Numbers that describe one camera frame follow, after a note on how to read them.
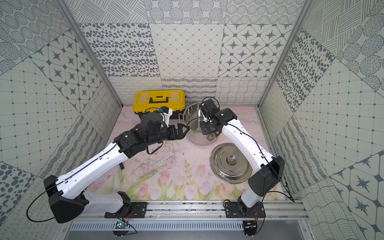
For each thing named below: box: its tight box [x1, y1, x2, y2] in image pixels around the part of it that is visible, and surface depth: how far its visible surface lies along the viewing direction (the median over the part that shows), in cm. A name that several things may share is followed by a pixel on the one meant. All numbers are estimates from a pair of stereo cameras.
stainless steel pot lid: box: [209, 142, 253, 185], surface depth 90 cm
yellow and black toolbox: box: [133, 89, 186, 120], surface depth 104 cm
